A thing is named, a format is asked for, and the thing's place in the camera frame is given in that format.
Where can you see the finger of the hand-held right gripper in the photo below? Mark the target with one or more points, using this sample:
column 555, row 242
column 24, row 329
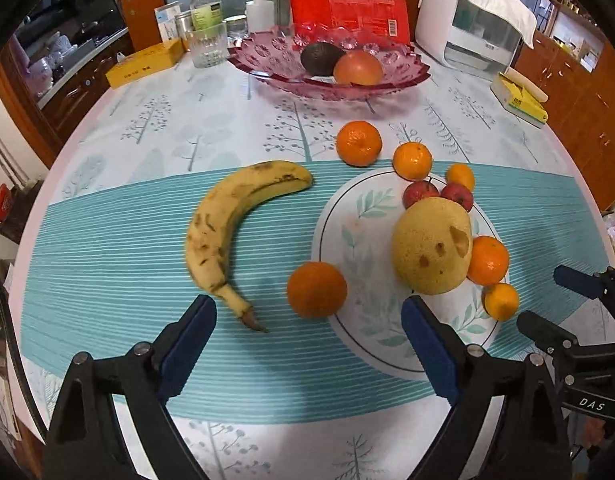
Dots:
column 542, row 327
column 577, row 280

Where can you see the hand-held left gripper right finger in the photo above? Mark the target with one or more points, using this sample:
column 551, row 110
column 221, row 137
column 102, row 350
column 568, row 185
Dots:
column 432, row 350

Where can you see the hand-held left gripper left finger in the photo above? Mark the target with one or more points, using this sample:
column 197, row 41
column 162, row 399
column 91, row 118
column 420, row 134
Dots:
column 187, row 350

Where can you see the small orange mandarin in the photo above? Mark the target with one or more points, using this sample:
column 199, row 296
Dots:
column 502, row 302
column 460, row 176

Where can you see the yellow pear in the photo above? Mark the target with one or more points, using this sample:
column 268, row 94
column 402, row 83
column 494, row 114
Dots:
column 427, row 240

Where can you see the spotted yellow banana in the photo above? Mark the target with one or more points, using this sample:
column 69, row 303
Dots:
column 212, row 230

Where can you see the large orange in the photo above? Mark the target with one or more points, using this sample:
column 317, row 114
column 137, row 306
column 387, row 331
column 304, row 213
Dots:
column 317, row 290

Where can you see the white leaf-pattern plate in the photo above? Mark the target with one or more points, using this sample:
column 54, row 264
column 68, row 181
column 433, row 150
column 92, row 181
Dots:
column 362, row 240

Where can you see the small red apple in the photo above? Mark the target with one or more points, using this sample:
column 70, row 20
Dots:
column 420, row 194
column 457, row 196

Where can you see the pink glass fruit bowl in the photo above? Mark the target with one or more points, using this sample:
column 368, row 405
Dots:
column 267, row 60

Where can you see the teal striped placemat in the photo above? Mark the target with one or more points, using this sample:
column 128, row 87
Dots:
column 112, row 270

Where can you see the yellow paper packet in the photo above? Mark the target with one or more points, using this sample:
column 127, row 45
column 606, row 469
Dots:
column 522, row 102

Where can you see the wooden drawer cabinet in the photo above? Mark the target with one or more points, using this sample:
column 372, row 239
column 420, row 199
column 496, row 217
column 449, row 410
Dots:
column 562, row 80

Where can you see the tree-print tablecloth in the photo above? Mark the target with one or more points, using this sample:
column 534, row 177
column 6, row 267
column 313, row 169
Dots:
column 187, row 115

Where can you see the wooden glass-door cabinet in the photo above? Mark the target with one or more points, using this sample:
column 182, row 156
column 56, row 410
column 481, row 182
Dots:
column 77, row 110

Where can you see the white refrigerator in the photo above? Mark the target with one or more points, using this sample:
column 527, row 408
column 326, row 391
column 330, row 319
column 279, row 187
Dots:
column 7, row 135

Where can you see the yellow cardboard box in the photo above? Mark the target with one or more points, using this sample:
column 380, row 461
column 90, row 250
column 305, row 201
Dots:
column 142, row 62

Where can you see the large red apple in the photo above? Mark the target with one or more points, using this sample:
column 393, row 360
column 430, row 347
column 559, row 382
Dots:
column 358, row 67

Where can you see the white countertop appliance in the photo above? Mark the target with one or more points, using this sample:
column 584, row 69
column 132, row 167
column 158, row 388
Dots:
column 432, row 20

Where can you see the clear glass tumbler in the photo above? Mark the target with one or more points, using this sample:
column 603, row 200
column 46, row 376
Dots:
column 207, row 45

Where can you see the dark avocado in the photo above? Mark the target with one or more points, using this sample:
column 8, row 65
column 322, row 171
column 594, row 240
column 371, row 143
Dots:
column 320, row 59

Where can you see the silver tin can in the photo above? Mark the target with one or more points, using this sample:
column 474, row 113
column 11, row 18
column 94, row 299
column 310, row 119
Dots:
column 182, row 27

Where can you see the small glass jar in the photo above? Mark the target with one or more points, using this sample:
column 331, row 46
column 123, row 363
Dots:
column 236, row 27

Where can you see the small blue-white box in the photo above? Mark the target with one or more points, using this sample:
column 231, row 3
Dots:
column 166, row 20

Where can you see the clear bottle with green label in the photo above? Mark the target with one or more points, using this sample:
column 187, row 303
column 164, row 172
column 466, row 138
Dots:
column 207, row 10

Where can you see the white squeeze bottle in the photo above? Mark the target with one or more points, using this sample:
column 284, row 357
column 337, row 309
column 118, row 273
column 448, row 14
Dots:
column 260, row 15

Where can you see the red pack of paper cups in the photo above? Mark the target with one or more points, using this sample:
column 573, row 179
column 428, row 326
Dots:
column 347, row 15

